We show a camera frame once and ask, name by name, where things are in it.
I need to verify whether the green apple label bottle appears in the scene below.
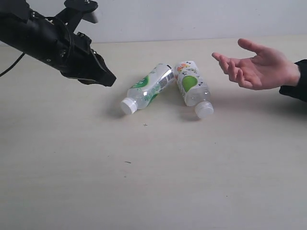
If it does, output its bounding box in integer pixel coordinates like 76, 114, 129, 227
175, 61, 214, 119

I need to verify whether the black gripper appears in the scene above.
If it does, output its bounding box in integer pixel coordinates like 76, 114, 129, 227
31, 20, 117, 87

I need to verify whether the green white label bottle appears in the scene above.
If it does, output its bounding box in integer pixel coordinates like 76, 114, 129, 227
120, 63, 175, 115

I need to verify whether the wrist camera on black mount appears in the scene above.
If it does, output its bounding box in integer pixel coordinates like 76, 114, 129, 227
55, 0, 99, 32

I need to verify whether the black camera cable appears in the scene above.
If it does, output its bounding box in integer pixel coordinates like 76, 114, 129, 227
0, 16, 74, 77

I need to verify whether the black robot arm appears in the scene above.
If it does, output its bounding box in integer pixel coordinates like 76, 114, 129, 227
0, 0, 116, 87

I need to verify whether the person's open hand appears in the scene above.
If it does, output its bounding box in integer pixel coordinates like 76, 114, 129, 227
212, 38, 301, 91

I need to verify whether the black sleeved forearm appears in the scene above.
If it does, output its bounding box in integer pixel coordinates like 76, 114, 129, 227
279, 59, 307, 103

